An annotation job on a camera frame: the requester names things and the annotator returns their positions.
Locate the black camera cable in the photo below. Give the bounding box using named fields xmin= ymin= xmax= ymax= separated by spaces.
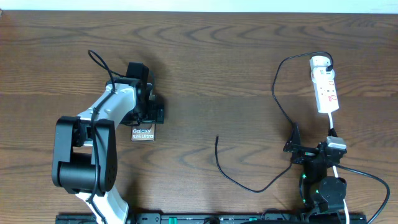
xmin=85 ymin=49 xmax=128 ymax=224
xmin=334 ymin=163 xmax=391 ymax=224

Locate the white USB charger adapter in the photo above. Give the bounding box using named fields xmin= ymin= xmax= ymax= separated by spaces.
xmin=310 ymin=55 xmax=331 ymax=70

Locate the white power strip cord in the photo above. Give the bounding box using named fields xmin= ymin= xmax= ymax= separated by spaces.
xmin=328 ymin=112 xmax=351 ymax=224

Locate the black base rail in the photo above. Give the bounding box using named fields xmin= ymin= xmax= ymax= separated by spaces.
xmin=55 ymin=212 xmax=367 ymax=224

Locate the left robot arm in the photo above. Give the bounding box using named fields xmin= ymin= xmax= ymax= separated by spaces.
xmin=52 ymin=62 xmax=165 ymax=224

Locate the black charging cable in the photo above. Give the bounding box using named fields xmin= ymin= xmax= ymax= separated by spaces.
xmin=215 ymin=51 xmax=335 ymax=194

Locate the black left camera cable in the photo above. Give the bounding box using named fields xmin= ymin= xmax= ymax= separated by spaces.
xmin=85 ymin=49 xmax=128 ymax=224

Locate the black right camera cable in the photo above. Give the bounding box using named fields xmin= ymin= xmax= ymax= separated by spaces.
xmin=334 ymin=163 xmax=391 ymax=224

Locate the white power strip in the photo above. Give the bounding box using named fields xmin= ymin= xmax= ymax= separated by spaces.
xmin=311 ymin=67 xmax=339 ymax=114

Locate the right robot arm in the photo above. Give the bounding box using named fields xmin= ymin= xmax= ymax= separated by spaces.
xmin=283 ymin=123 xmax=347 ymax=222

